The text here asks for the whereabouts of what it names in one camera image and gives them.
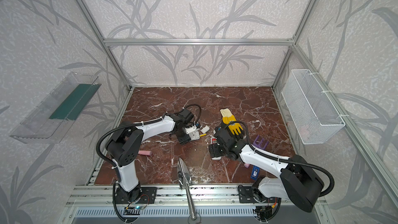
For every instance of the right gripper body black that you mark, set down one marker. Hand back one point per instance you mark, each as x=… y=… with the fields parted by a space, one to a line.
x=216 y=147

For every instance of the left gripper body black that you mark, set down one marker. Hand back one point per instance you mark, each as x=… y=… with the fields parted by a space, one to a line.
x=185 y=137

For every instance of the red white remote control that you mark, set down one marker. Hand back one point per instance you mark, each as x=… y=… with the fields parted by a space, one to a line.
x=215 y=149

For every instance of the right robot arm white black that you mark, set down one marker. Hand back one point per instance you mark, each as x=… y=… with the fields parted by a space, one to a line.
x=295 y=179

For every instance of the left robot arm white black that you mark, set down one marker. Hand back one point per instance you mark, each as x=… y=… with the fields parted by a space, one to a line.
x=120 y=146

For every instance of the white battery cover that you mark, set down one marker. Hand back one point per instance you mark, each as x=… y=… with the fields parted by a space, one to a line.
x=205 y=129

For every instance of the purple plastic comb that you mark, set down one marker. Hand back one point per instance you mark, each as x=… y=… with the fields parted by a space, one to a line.
x=260 y=142

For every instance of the yellow work glove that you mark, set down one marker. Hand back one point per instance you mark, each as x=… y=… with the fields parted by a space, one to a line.
x=229 y=119

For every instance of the blue lighter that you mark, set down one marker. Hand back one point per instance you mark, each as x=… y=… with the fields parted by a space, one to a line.
x=255 y=173

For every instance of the pink cylinder left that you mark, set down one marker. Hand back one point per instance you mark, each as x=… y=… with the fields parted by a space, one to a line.
x=145 y=153

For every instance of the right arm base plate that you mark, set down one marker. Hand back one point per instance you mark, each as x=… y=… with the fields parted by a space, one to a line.
x=247 y=194

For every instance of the metal camera pole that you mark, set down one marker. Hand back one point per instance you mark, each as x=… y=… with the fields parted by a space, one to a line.
x=185 y=182

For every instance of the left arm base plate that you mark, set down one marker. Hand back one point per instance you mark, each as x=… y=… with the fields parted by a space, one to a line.
x=141 y=195

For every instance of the white wire basket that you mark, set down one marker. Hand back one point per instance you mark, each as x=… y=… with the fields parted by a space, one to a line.
x=314 y=115

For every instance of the clear plastic wall shelf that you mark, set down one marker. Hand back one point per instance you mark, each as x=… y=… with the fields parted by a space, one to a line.
x=49 y=122

